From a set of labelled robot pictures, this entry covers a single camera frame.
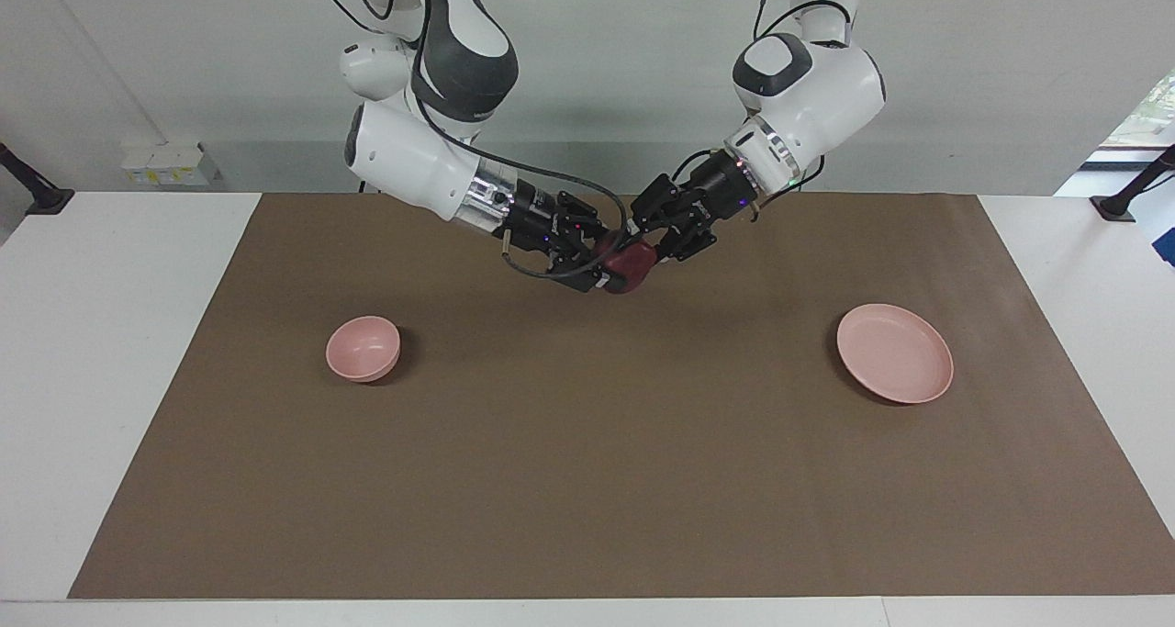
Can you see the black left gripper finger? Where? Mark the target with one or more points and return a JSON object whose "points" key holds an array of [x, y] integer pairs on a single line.
{"points": [[665, 205], [693, 237]]}

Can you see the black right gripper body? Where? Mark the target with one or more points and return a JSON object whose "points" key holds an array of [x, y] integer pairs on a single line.
{"points": [[542, 223]]}

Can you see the white wall socket box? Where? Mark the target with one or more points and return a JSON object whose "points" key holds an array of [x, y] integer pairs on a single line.
{"points": [[165, 163]]}

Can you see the dark red apple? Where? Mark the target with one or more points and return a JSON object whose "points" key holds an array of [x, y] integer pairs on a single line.
{"points": [[633, 264]]}

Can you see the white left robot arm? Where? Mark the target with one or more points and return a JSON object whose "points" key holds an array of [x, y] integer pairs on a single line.
{"points": [[817, 85]]}

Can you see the brown table mat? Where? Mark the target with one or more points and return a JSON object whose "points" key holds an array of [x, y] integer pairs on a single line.
{"points": [[597, 425]]}

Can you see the pink bowl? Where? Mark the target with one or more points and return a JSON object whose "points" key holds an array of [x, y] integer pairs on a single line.
{"points": [[363, 347]]}

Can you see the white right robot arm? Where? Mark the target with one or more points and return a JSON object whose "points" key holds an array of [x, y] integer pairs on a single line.
{"points": [[408, 163]]}

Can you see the blue object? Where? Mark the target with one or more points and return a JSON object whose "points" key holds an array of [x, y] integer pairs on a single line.
{"points": [[1167, 246]]}

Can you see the black clamp stand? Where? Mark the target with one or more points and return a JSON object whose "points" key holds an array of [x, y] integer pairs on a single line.
{"points": [[37, 195], [1124, 203]]}

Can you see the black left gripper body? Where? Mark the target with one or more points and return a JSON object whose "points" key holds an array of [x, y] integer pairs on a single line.
{"points": [[730, 186]]}

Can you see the pink plate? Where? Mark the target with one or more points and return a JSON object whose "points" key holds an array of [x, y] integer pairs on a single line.
{"points": [[895, 352]]}

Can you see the window with greenery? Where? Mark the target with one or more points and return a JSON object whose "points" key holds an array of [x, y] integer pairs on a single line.
{"points": [[1147, 117]]}

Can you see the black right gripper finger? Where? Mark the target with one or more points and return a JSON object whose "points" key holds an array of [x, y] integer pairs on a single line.
{"points": [[592, 223], [583, 269]]}

